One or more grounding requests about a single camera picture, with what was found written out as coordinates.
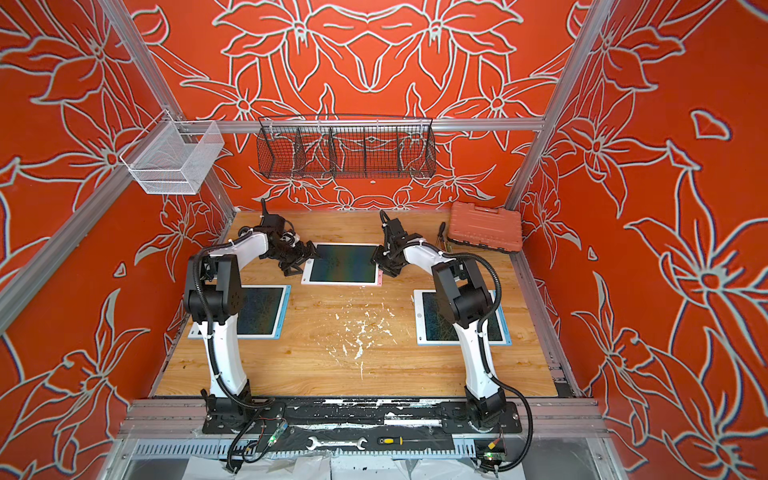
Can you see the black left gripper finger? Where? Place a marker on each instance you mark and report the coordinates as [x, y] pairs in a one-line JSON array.
[[293, 266], [307, 250]]

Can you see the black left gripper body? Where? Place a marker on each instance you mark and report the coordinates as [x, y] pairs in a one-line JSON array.
[[287, 255]]

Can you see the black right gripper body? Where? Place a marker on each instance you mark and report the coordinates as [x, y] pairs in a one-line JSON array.
[[389, 257]]

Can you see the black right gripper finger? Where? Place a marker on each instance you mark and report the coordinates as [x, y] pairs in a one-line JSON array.
[[393, 269], [379, 256]]

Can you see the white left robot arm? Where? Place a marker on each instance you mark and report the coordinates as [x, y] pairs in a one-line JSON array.
[[214, 296]]

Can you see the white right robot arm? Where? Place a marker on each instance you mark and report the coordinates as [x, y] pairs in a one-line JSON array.
[[468, 295]]

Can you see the red plastic tool case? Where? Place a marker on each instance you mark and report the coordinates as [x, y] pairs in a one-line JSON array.
[[495, 229]]

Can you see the silver combination wrench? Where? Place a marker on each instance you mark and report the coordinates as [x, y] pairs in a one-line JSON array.
[[315, 443]]

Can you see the black wire wall basket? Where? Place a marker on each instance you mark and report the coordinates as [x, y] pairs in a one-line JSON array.
[[346, 147]]

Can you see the clear plastic wall bin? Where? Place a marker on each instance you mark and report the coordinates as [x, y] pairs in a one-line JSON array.
[[171, 157]]

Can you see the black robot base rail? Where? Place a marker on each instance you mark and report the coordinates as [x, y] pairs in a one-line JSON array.
[[448, 415]]

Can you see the yellow handled screwdriver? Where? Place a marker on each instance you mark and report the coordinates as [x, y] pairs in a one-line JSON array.
[[399, 440]]

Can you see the white slotted cable duct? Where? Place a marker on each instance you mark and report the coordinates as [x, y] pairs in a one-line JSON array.
[[217, 449]]

